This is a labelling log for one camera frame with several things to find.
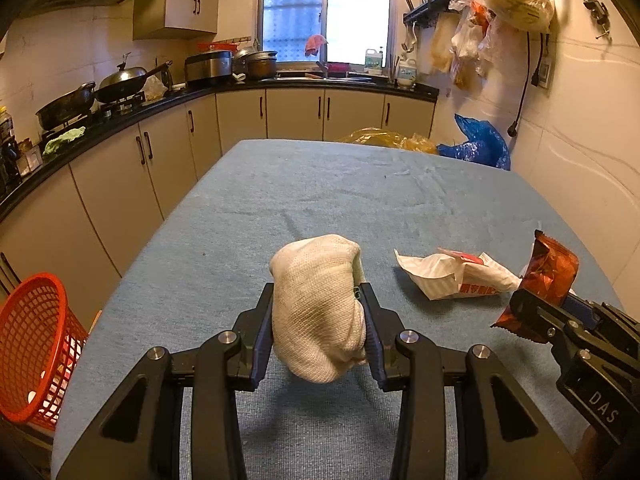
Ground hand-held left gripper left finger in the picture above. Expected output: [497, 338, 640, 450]
[55, 282, 276, 480]

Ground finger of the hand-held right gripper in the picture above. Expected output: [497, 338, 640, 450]
[562, 294, 608, 331]
[509, 287, 568, 346]

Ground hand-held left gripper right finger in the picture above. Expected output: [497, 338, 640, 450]
[357, 282, 583, 480]

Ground brown snack wrapper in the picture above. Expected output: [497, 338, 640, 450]
[491, 230, 580, 345]

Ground white knitted cloth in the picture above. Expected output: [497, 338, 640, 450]
[269, 234, 368, 385]

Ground red plastic basket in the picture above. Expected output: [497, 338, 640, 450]
[0, 272, 90, 433]

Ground red white paper bag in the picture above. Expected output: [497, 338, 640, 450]
[394, 247, 523, 302]

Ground blue tablecloth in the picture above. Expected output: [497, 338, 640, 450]
[50, 139, 626, 480]

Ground blue plastic bag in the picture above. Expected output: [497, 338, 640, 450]
[437, 114, 512, 171]

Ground yellow plastic bag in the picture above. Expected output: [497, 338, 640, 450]
[337, 127, 405, 148]
[400, 132, 440, 155]

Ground cream base cabinets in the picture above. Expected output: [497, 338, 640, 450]
[0, 87, 438, 331]

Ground black kitchen countertop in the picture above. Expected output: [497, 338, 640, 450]
[0, 77, 441, 221]

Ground gas stove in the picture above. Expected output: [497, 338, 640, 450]
[40, 99, 146, 136]

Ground stacked metal pots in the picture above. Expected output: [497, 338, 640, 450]
[232, 46, 278, 81]

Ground white plastic bag on counter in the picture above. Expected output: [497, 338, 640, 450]
[142, 75, 168, 102]

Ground white green detergent jug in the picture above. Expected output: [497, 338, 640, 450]
[364, 47, 386, 75]

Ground silver rice cooker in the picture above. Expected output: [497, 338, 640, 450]
[184, 51, 235, 86]

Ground white hanging plastic bag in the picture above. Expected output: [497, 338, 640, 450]
[450, 2, 496, 91]

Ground green cloth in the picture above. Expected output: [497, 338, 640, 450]
[42, 126, 87, 158]

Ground yellowish hanging plastic bag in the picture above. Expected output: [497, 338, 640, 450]
[430, 17, 453, 73]

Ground wok with metal lid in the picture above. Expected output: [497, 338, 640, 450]
[95, 52, 173, 103]

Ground black frying pan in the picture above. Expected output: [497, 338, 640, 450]
[36, 82, 97, 131]

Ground black metal clamp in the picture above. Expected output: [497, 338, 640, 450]
[570, 0, 613, 41]

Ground kitchen window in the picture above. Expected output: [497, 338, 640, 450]
[257, 0, 401, 68]

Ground row of condiment bottles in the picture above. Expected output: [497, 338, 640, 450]
[0, 105, 43, 196]

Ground black power cable with plug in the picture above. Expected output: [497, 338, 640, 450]
[507, 30, 532, 138]

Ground wall power socket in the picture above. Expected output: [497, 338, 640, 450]
[530, 35, 553, 90]

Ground black wall rack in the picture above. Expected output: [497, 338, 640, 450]
[402, 0, 471, 26]

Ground small cream wall cabinet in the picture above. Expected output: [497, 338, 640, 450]
[132, 0, 221, 41]

